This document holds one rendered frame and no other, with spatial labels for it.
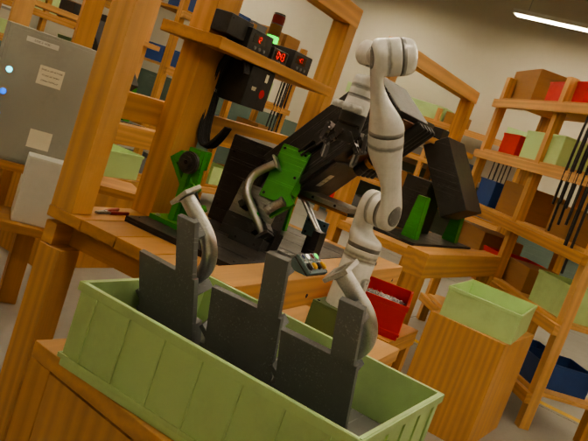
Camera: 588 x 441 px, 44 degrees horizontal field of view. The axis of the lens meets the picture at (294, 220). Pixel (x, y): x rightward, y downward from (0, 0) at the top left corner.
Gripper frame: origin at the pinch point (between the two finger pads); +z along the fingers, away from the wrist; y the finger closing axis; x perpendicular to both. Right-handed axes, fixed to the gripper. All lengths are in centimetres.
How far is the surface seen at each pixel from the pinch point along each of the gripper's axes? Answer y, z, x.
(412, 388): -54, 35, 51
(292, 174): 31, 12, -38
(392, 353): -34, 45, -2
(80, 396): -3, 55, 87
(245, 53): 53, -22, -20
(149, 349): -16, 39, 89
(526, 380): -50, 103, -298
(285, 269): -33, 17, 83
